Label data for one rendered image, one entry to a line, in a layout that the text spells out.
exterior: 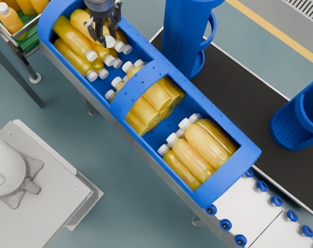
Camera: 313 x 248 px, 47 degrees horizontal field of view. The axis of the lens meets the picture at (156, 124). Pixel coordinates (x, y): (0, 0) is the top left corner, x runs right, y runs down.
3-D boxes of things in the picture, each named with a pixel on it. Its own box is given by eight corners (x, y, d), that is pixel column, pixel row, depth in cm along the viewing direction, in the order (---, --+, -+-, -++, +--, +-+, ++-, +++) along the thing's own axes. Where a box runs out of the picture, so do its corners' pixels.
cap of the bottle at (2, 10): (-4, 10, 138) (-6, 7, 136) (3, 3, 139) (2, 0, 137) (3, 15, 137) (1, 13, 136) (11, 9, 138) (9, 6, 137)
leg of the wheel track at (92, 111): (92, 117, 240) (75, 81, 180) (86, 111, 241) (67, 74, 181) (99, 111, 241) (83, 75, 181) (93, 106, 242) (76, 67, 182)
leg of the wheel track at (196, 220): (196, 227, 223) (215, 229, 163) (189, 220, 224) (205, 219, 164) (202, 221, 224) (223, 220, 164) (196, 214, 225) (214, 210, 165)
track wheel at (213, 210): (217, 212, 130) (220, 209, 131) (208, 203, 130) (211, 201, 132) (210, 218, 132) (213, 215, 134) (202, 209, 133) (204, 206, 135)
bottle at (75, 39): (48, 31, 135) (81, 64, 131) (51, 16, 129) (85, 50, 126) (63, 26, 139) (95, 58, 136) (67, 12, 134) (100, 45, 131)
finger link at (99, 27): (106, 16, 104) (102, 18, 104) (104, 39, 114) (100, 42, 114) (97, 8, 105) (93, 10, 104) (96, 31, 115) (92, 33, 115)
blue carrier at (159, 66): (195, 213, 132) (214, 205, 105) (45, 54, 147) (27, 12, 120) (245, 162, 140) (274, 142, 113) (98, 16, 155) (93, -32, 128)
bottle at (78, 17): (78, 4, 128) (109, 27, 119) (88, 15, 134) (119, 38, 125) (65, 18, 128) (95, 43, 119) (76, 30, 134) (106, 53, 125)
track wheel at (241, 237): (248, 244, 127) (250, 240, 129) (238, 234, 128) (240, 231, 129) (240, 249, 130) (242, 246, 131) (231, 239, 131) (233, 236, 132)
